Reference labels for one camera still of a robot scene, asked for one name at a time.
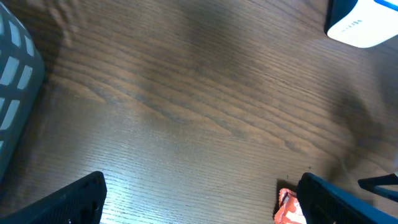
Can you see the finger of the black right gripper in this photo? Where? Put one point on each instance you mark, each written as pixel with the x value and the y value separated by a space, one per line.
pixel 375 185

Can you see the orange snack bar wrapper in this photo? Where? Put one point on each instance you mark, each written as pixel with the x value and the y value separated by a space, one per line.
pixel 289 211

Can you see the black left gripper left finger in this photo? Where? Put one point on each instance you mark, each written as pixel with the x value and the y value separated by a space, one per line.
pixel 79 202

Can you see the grey plastic shopping basket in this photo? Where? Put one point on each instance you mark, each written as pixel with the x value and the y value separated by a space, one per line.
pixel 22 74

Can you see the white barcode scanner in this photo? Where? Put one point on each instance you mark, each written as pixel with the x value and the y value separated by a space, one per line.
pixel 361 23

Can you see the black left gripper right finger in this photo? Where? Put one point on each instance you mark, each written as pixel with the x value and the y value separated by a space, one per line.
pixel 322 202

